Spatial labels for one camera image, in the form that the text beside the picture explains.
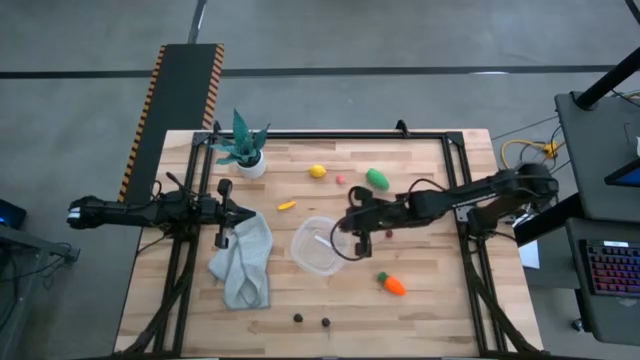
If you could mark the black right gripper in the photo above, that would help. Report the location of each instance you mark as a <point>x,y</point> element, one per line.
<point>380,215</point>

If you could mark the dark metal stand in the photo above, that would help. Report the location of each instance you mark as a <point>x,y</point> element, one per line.
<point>30,242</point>

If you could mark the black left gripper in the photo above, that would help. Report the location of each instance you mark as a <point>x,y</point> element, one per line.
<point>224,215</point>

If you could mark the dark tablet screen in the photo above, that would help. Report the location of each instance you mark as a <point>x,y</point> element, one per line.
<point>627,176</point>

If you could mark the orange toy carrot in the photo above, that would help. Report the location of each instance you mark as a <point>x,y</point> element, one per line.
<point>394,285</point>

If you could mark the green toy cucumber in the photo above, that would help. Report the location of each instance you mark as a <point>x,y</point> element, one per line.
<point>377,179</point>

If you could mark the white round plant pot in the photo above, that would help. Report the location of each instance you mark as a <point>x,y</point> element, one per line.
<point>253,171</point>

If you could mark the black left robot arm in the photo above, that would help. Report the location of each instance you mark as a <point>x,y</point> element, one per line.
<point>125,212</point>

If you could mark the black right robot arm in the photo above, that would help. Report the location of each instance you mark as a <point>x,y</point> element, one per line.
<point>475,192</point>

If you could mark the black hazard-striped floor ramp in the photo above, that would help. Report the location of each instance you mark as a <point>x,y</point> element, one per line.
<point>180,90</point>

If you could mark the yellow toy banana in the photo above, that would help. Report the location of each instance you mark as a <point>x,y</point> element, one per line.
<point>286,205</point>

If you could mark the backlit black keyboard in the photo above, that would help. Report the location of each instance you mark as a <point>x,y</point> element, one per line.
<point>612,267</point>

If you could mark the yellow toy lemon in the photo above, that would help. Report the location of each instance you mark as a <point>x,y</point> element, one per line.
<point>317,171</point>

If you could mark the grey waffle cloth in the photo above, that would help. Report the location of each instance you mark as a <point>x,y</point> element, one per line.
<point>242,270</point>

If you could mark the clear plastic tupperware container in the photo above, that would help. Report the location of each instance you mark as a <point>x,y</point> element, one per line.
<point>312,257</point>

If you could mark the black box with blue light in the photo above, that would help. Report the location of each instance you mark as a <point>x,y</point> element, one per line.
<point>11,215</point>

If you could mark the grey desk with pole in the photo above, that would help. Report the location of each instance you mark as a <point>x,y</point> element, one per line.
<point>595,150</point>

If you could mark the black monitor pole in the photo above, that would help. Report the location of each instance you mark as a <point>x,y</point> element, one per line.
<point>605,82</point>

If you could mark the white paper sheet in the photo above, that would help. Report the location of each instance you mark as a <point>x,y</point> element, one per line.
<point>530,255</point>

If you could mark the pink toy ball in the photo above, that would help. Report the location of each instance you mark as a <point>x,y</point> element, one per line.
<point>340,179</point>

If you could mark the green artificial snake plant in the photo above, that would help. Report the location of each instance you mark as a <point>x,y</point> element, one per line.
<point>243,140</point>

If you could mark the black table clamp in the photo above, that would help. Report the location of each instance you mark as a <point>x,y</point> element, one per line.
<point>402,128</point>
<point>217,128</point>

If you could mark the grey desk with keyboard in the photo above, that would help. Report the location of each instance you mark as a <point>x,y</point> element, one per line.
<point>600,315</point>

